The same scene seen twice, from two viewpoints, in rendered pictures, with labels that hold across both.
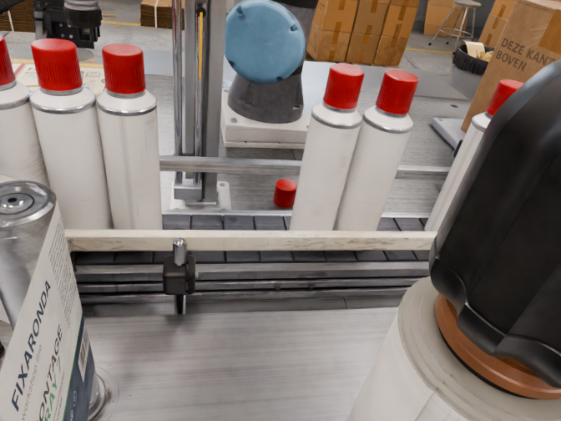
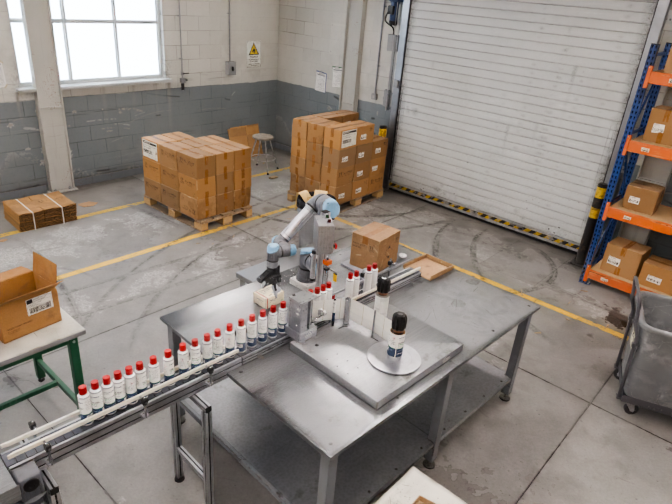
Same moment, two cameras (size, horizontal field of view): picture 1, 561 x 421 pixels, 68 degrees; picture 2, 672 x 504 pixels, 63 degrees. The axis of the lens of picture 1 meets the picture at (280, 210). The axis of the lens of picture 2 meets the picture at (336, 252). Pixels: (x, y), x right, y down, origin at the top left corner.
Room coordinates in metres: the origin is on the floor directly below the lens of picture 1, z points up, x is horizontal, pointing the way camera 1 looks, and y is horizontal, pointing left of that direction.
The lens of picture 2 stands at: (-2.20, 1.78, 2.75)
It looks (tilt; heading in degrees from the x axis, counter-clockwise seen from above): 26 degrees down; 327
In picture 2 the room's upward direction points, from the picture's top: 5 degrees clockwise
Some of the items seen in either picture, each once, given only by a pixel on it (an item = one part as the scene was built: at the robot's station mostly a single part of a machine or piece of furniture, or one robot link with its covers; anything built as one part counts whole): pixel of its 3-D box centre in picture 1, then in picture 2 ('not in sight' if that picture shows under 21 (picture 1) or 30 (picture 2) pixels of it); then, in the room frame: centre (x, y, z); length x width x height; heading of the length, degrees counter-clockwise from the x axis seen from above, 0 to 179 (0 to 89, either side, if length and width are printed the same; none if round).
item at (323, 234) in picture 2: not in sight; (323, 234); (0.43, 0.17, 1.38); 0.17 x 0.10 x 0.19; 160
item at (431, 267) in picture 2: not in sight; (428, 266); (0.62, -0.92, 0.85); 0.30 x 0.26 x 0.04; 105
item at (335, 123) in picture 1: (325, 163); (349, 287); (0.39, -0.04, 0.98); 0.05 x 0.05 x 0.20
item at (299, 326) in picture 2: not in sight; (301, 315); (0.18, 0.43, 1.01); 0.14 x 0.13 x 0.26; 105
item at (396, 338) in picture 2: not in sight; (397, 335); (-0.25, 0.06, 1.04); 0.09 x 0.09 x 0.29
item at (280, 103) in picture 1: (269, 83); (307, 272); (0.78, 0.06, 0.92); 0.15 x 0.15 x 0.10
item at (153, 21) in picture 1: (174, 12); (40, 210); (4.69, 1.48, 0.11); 0.65 x 0.54 x 0.22; 104
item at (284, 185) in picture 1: (285, 192); not in sight; (0.53, 0.00, 0.85); 0.03 x 0.03 x 0.03
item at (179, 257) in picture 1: (180, 285); not in sight; (0.27, 0.08, 0.89); 0.03 x 0.03 x 0.12; 15
